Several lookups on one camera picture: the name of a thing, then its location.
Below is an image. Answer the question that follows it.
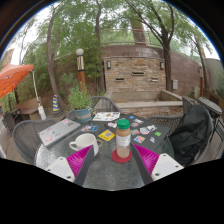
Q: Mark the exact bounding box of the wooden bench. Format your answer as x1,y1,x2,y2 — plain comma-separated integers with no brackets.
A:
14,96,43,121

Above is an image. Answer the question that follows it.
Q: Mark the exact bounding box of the round dark side table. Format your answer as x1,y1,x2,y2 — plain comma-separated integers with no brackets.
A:
198,96,224,134

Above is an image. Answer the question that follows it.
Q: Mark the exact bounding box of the flat round red coaster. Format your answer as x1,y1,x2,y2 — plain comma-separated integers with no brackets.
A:
110,148,133,164

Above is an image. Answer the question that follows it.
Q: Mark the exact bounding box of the globe-topped wooden lamp post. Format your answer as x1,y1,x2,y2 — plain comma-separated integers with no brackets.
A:
75,48,87,91

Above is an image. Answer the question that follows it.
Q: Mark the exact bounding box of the yellow card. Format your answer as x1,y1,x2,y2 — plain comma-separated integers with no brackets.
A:
98,129,116,142

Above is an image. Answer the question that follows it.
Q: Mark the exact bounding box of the stone wall fountain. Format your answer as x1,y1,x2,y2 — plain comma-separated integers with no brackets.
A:
103,55,184,109

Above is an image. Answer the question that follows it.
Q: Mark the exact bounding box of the orange patio umbrella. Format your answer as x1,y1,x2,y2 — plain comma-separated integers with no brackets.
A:
0,63,48,121

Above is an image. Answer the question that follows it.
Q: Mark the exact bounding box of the dark metal patio chair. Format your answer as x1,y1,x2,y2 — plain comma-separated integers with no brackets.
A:
213,113,224,159

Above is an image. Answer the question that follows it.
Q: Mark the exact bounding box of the blue yellow striped cone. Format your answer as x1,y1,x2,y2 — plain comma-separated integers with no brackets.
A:
51,94,62,113

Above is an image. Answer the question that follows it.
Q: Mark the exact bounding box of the dark laptop with stickers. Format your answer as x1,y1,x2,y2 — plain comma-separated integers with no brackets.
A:
104,113,171,151

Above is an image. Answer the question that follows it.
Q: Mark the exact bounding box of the potted green plant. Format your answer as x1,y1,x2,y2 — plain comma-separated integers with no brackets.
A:
67,83,94,124

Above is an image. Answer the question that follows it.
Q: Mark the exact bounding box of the white printed magazine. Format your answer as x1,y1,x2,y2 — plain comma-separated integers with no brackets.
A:
92,111,121,122

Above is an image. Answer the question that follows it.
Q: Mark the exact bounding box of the green-capped brown drink bottle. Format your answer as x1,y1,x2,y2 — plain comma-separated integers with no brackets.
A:
115,118,132,160

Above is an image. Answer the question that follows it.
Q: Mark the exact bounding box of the colourful photo card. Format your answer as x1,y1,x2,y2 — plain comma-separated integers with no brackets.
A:
80,124,99,132

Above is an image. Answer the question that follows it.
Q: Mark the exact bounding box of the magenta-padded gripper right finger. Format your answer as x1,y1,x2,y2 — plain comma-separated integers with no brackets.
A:
129,143,185,187

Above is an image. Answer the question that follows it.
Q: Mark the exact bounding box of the grey mesh patio chair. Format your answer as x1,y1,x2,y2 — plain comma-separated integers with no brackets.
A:
11,119,56,166
146,103,216,168
89,95,122,114

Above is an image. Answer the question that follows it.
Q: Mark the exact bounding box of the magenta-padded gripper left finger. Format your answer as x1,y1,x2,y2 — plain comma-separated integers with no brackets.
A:
44,144,96,188

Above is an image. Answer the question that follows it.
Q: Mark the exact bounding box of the black jacket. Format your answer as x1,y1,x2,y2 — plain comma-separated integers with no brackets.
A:
168,103,214,167

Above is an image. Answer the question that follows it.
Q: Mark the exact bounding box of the white ceramic mug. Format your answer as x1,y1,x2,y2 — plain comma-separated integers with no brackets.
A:
68,133,100,157

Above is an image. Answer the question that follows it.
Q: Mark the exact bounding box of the silver laptop with stickers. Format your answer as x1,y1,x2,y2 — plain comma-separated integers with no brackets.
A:
37,118,82,148

